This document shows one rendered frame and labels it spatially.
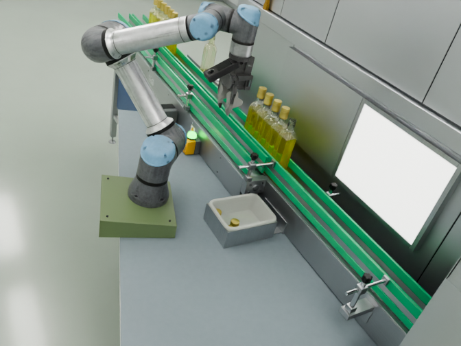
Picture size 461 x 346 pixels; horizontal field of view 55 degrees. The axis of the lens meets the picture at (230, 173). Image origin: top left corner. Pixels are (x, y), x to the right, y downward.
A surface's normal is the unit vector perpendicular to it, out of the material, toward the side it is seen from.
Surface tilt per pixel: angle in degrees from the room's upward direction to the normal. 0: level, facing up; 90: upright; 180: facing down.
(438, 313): 90
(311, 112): 90
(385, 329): 90
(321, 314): 0
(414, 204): 90
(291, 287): 0
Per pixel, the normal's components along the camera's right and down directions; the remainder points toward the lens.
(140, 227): 0.20, 0.58
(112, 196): 0.27, -0.80
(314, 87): -0.86, 0.11
